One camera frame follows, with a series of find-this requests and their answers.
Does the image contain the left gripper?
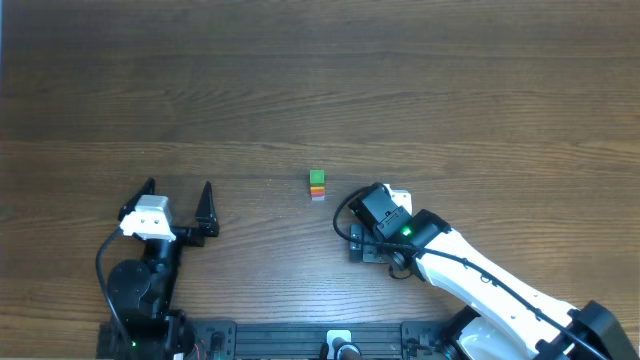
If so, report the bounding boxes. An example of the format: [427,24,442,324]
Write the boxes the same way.
[117,177,221,248]

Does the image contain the mounting rail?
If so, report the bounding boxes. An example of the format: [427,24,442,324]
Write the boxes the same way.
[97,319,454,360]

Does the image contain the black cable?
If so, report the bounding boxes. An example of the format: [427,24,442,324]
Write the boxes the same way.
[332,183,422,257]
[94,227,132,351]

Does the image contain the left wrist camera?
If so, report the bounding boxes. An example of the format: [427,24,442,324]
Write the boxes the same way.
[118,194,177,243]

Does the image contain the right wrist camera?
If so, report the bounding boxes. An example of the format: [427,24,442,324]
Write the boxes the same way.
[383,183,414,215]

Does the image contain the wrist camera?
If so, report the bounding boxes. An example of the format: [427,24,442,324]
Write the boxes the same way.
[118,194,177,243]
[383,183,414,215]

